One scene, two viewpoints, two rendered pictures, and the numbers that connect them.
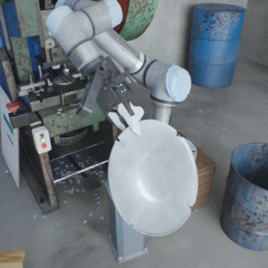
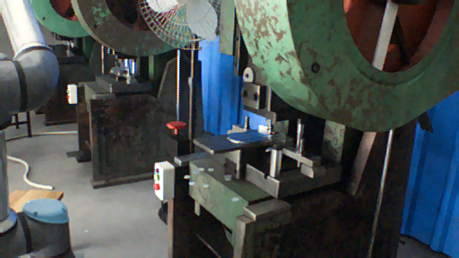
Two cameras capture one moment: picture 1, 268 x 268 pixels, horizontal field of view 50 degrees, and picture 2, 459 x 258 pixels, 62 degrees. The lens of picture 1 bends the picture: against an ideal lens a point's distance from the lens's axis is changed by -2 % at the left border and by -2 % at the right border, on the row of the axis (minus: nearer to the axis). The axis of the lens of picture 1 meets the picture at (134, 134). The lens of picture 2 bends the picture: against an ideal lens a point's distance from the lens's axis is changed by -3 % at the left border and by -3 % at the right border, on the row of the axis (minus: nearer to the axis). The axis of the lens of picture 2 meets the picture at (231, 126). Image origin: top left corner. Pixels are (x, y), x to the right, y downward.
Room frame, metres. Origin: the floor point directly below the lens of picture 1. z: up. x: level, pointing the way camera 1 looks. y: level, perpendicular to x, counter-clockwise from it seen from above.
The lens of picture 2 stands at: (1.51, -0.92, 1.20)
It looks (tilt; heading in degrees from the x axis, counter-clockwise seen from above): 16 degrees down; 89
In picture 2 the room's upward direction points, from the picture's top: 3 degrees clockwise
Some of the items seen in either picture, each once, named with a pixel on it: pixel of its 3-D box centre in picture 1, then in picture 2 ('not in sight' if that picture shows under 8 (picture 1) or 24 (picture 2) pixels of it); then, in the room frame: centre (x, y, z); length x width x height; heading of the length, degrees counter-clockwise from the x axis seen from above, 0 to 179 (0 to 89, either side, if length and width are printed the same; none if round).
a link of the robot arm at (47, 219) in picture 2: not in sight; (44, 225); (1.02, 0.03, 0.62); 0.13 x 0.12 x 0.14; 43
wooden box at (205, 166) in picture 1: (170, 175); not in sight; (1.44, -0.24, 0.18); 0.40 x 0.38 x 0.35; 26
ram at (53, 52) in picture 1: (53, 32); (269, 64); (1.66, 0.46, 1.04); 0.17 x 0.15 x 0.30; 33
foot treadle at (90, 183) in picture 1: (76, 166); not in sight; (1.58, 0.41, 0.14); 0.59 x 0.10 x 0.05; 33
